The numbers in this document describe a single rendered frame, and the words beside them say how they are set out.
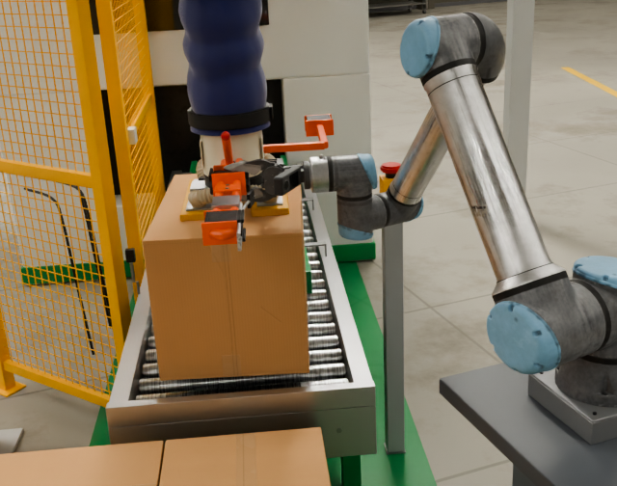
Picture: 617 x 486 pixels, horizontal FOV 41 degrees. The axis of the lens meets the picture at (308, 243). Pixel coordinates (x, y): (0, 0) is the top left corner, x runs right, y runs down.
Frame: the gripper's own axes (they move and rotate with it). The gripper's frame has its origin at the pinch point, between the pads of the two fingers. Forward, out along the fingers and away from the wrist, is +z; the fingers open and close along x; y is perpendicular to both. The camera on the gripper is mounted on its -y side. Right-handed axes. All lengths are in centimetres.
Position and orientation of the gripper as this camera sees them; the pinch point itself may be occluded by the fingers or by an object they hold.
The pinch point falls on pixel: (228, 182)
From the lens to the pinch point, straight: 208.7
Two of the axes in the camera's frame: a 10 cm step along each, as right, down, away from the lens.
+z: -10.0, 0.7, -0.6
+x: -0.5, -9.4, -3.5
